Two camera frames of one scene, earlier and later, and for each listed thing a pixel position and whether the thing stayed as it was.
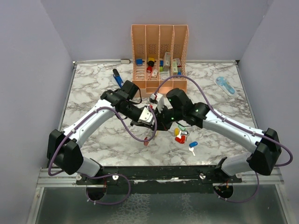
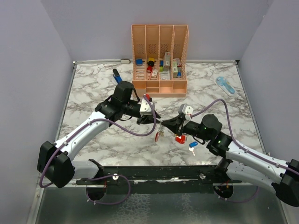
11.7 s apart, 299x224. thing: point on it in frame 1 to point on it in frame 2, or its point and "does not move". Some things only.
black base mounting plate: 158,179 does not move
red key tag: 181,140 does not move
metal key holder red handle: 146,143 to 160,132
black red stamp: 150,64 does not move
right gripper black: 161,125 to 175,124
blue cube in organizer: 139,62 does not move
